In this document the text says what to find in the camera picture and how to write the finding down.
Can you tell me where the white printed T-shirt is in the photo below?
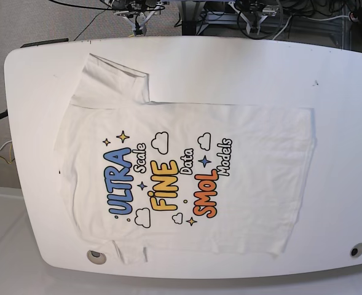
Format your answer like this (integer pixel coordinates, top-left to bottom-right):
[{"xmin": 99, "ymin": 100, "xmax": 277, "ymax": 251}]
[{"xmin": 54, "ymin": 55, "xmax": 316, "ymax": 264}]

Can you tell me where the table cable grommet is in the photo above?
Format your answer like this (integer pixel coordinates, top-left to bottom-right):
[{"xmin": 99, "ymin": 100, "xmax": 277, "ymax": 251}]
[
  {"xmin": 350, "ymin": 243, "xmax": 362, "ymax": 258},
  {"xmin": 87, "ymin": 250, "xmax": 107, "ymax": 265}
]

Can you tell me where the right table cable grommet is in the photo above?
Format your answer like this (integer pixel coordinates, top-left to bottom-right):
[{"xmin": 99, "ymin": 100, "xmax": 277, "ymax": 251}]
[{"xmin": 350, "ymin": 243, "xmax": 362, "ymax": 258}]

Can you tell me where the left table cable grommet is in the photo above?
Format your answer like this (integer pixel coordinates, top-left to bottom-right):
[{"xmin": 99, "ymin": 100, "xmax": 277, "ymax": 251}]
[{"xmin": 87, "ymin": 250, "xmax": 107, "ymax": 265}]

